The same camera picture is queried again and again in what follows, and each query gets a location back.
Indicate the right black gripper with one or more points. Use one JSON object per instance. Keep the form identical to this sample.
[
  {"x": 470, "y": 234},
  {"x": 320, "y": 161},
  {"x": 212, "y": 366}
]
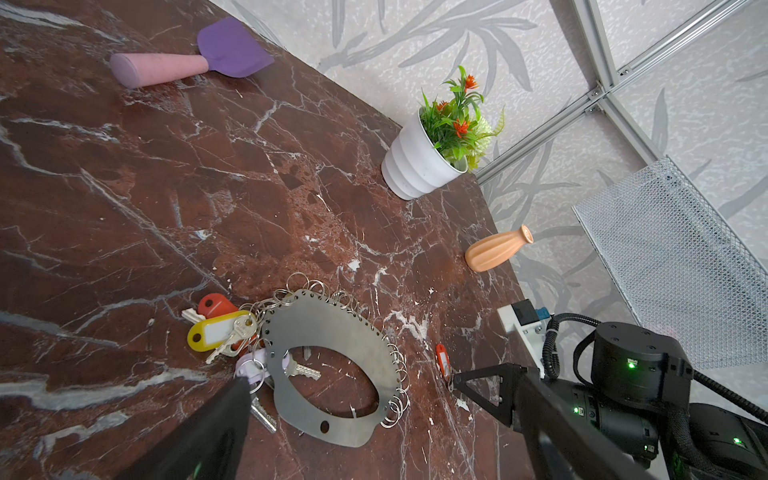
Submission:
[{"x": 636, "y": 377}]

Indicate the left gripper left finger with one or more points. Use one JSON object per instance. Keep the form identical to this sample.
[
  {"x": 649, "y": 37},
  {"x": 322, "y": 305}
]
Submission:
[{"x": 207, "y": 445}]

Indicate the white pot with flowers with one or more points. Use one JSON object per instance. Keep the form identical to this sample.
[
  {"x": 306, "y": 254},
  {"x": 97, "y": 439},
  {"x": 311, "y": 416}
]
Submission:
[{"x": 443, "y": 140}]

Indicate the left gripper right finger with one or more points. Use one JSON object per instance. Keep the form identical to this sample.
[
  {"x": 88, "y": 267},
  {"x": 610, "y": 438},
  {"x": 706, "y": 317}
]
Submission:
[{"x": 588, "y": 439}]

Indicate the purple pink toy spatula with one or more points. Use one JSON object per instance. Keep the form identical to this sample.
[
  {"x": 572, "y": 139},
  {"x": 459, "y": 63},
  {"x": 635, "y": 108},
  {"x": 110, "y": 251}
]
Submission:
[{"x": 225, "y": 47}]

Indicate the small red key tag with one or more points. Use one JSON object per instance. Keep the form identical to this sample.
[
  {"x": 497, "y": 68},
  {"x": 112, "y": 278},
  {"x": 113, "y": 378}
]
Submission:
[{"x": 214, "y": 305}]

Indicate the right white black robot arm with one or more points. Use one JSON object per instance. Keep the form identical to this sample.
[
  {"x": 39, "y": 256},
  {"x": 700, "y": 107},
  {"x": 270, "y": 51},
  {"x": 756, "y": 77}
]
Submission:
[{"x": 721, "y": 436}]

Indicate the small terracotta vase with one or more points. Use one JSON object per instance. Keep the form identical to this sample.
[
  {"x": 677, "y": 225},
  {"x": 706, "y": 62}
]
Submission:
[{"x": 496, "y": 249}]

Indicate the yellow key tag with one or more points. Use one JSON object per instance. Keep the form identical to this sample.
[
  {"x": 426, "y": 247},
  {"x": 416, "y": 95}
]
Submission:
[{"x": 209, "y": 334}]

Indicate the white wire mesh basket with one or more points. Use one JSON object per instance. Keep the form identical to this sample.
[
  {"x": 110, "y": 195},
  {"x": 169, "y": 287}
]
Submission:
[{"x": 681, "y": 269}]

